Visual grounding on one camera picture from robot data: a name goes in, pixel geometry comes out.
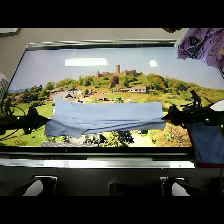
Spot light blue shirt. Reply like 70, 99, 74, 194
44, 97, 167, 139

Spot blue garment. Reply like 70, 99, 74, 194
188, 121, 224, 165

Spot red garment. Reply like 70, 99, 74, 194
195, 161, 224, 169

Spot purple garment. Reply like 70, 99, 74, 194
176, 28, 224, 74

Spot silver frame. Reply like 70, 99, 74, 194
0, 155, 201, 197

